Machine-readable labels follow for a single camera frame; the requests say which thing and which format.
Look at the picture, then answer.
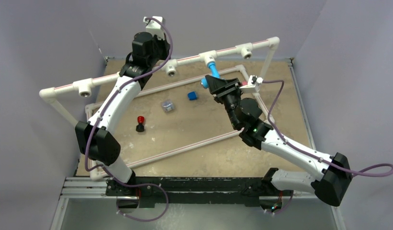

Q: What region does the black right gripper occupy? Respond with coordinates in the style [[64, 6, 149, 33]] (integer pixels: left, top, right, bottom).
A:
[[205, 76, 244, 129]]

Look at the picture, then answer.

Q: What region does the blue water faucet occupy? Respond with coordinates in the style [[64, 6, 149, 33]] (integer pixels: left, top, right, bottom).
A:
[[201, 61, 220, 89]]

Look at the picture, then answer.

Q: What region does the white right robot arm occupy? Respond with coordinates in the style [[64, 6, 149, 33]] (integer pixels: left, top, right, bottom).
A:
[[205, 75, 353, 207]]

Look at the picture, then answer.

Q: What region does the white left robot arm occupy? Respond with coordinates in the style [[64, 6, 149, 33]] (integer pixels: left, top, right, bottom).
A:
[[75, 32, 172, 196]]

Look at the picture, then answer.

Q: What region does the blue rectangular box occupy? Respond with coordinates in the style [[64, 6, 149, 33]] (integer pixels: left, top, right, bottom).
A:
[[187, 91, 198, 101]]

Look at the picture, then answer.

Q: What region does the clear box of clips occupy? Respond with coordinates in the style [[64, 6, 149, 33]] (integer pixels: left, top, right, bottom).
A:
[[161, 99, 175, 113]]

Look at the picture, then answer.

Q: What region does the red black stamp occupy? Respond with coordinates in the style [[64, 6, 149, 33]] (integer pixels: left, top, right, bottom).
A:
[[135, 116, 145, 133]]

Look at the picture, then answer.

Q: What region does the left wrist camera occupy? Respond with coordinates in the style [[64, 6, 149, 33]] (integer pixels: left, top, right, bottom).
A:
[[143, 17, 165, 39]]

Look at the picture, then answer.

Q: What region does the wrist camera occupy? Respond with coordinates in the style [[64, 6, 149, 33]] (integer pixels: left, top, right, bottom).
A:
[[240, 75, 264, 93], [143, 17, 165, 39]]

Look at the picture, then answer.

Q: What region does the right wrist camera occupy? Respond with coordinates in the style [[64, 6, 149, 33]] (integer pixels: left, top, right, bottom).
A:
[[240, 75, 264, 93]]

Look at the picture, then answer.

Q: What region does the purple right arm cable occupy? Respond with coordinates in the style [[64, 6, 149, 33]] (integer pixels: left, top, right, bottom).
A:
[[261, 79, 393, 178]]

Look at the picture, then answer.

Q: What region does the white PVC pipe frame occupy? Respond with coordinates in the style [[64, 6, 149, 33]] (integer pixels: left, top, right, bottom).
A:
[[39, 37, 280, 181]]

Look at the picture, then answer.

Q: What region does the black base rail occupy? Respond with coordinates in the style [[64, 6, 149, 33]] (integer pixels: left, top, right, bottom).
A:
[[105, 168, 292, 208]]

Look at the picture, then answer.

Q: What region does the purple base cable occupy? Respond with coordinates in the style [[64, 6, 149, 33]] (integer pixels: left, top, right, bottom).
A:
[[116, 185, 169, 223]]

